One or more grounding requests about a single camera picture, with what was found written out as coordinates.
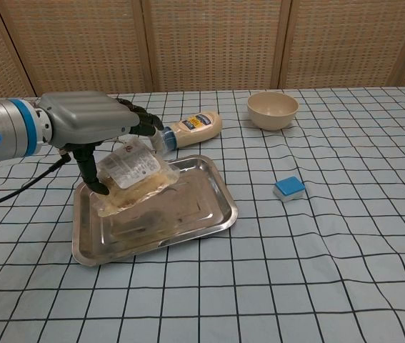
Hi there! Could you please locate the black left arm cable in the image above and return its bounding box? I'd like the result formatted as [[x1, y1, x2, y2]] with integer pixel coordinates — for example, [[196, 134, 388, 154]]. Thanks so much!
[[0, 151, 73, 212]]

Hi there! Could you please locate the packaged bread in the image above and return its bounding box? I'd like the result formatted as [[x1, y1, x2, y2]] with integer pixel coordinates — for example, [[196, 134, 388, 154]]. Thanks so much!
[[96, 139, 184, 218]]

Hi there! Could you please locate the beige round bowl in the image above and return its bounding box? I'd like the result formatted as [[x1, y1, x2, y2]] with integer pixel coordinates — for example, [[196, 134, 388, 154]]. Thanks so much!
[[246, 91, 299, 131]]

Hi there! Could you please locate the small blue white block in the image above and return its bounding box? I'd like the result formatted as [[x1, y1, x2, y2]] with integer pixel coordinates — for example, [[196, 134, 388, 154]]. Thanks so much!
[[272, 175, 306, 204]]

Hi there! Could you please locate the woven wooden folding screen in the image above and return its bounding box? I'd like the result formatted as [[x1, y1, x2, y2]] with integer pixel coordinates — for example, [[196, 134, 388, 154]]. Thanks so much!
[[0, 0, 405, 98]]

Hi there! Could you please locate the mayonnaise squeeze bottle blue cap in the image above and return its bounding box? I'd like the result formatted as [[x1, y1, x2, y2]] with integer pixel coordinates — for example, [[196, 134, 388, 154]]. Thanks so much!
[[151, 110, 224, 155]]

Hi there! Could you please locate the light blue checked tablecloth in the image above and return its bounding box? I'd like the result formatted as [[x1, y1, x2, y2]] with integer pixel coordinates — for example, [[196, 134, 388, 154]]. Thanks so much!
[[0, 85, 405, 343]]

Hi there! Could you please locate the rectangular stainless steel tray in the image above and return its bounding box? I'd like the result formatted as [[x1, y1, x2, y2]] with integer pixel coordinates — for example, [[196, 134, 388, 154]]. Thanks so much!
[[71, 154, 239, 267]]

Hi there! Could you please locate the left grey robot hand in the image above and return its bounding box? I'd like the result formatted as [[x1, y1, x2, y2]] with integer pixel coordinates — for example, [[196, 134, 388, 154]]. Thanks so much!
[[37, 91, 166, 197]]

